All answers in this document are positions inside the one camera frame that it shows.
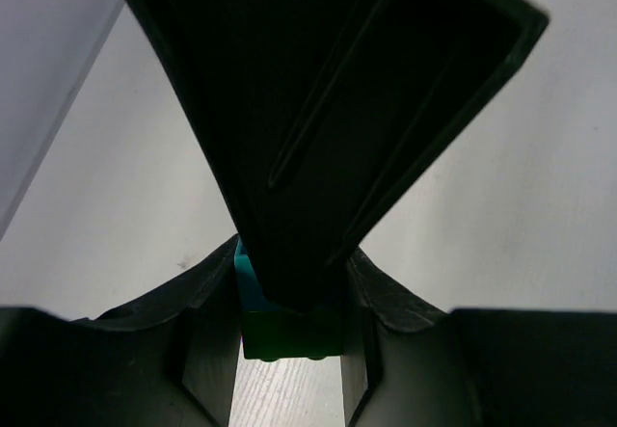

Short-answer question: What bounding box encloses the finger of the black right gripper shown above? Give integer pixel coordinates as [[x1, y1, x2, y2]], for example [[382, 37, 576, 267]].
[[125, 0, 549, 312]]

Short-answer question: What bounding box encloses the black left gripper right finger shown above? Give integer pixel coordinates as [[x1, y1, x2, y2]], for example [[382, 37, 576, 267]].
[[341, 251, 616, 426]]

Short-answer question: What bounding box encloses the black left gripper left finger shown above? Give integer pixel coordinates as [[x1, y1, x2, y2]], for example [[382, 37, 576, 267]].
[[1, 238, 240, 426]]

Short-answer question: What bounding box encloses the cyan lego brick stack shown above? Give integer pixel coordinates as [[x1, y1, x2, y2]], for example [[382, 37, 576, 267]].
[[234, 241, 343, 362]]

